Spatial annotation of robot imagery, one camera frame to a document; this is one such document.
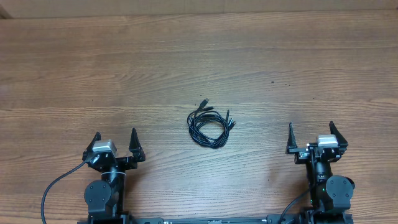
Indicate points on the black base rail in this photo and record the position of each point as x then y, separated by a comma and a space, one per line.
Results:
270, 219

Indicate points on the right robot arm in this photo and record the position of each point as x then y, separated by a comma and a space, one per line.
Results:
330, 195

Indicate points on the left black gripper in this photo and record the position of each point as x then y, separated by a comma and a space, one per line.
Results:
131, 162

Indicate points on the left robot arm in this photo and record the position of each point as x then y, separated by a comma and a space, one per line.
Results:
105, 197

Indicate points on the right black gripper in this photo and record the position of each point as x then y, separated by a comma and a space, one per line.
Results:
301, 153

